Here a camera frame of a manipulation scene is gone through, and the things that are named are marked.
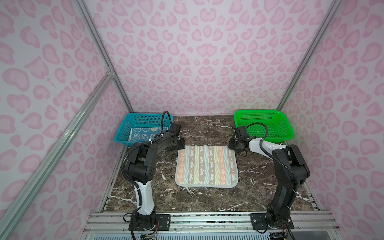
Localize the right rear aluminium post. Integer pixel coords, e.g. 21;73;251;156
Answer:
276;0;344;112

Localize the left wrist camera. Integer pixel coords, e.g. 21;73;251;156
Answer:
168;123;182;138

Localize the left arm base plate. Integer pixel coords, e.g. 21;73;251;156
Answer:
129;214;171;231

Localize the blue patterned towel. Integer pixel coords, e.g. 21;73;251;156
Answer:
128;127;169;142

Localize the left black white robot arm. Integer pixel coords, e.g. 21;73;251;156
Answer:
121;123;185;228

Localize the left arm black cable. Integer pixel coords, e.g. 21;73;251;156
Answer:
120;110;175;240

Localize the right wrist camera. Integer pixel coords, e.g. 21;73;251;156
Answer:
235;126;250;140

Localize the pale pink patterned towel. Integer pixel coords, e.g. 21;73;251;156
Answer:
175;146;239;188

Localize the aluminium post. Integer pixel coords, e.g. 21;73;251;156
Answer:
73;0;135;113
276;0;344;112

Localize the aluminium front rail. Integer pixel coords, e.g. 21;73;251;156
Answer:
81;211;344;240

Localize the left rear aluminium post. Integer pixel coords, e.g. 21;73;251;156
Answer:
73;0;135;113

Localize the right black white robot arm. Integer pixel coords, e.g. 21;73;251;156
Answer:
229;137;310;228

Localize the left diagonal aluminium strut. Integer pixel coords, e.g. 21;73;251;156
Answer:
1;74;115;240

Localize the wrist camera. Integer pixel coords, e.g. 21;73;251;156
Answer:
168;123;182;138
235;126;250;140

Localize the green plastic basket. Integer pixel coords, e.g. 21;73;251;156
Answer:
234;110;295;144

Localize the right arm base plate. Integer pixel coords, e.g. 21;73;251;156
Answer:
250;212;295;232

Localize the teal plastic basket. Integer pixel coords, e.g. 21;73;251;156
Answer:
114;113;173;147

